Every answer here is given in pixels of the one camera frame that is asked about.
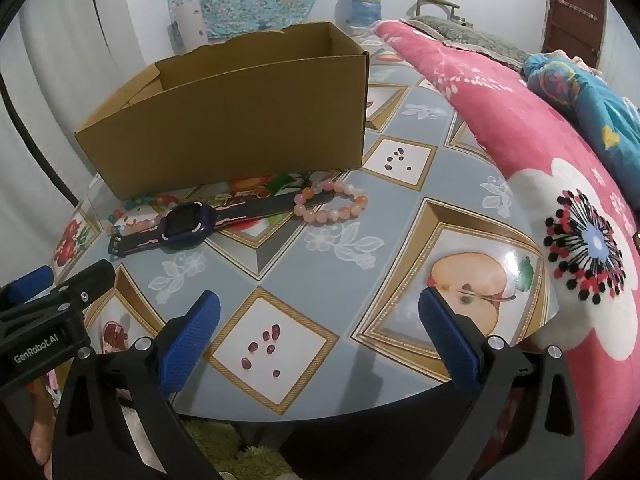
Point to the white panel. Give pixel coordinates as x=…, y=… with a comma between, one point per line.
x=190, y=25

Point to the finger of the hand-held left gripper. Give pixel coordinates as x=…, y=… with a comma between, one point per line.
x=27, y=282
x=85, y=280

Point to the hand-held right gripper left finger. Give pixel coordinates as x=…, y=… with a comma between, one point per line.
x=192, y=340

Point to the blue printed quilt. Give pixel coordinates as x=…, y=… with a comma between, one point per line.
x=600, y=110

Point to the grey patterned blanket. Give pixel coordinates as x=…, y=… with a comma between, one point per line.
x=475, y=37

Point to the green rug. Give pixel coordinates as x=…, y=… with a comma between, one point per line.
x=235, y=450

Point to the brown cardboard box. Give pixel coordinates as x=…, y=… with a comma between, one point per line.
x=225, y=125

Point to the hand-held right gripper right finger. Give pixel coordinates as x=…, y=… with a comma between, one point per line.
x=447, y=340

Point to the brown wooden door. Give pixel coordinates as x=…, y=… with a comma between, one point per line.
x=570, y=10

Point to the pink flower blanket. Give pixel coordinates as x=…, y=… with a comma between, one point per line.
x=500, y=125

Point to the person's left hand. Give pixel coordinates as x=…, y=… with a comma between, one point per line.
x=44, y=430

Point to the blue water bottle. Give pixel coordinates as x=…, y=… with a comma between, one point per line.
x=364, y=2

